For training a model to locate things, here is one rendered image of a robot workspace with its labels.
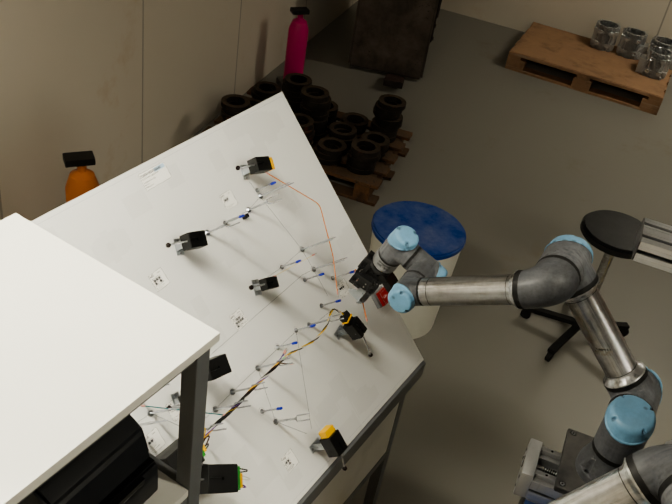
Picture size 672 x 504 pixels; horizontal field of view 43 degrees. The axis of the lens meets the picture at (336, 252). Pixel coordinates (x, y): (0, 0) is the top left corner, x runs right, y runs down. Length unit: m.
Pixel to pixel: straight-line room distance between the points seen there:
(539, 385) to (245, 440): 2.25
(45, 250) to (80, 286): 0.12
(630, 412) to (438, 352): 2.16
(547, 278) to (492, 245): 3.08
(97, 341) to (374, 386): 1.44
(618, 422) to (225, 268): 1.11
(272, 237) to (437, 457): 1.62
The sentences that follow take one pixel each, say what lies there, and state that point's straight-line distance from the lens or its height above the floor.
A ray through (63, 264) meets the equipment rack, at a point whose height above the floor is 1.85.
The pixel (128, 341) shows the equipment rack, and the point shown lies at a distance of 1.45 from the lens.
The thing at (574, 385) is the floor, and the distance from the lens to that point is 4.41.
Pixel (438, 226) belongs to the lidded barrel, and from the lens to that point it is 4.16.
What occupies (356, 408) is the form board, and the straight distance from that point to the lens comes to 2.67.
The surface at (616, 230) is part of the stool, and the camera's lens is 4.29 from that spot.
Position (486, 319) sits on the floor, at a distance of 4.60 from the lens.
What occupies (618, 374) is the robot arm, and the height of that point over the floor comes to 1.40.
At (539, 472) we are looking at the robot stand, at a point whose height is 1.12.
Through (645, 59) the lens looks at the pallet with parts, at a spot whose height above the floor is 0.28.
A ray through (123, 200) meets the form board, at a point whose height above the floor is 1.57.
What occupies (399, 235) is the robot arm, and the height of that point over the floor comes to 1.53.
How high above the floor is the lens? 2.84
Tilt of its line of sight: 36 degrees down
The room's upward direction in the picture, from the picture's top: 10 degrees clockwise
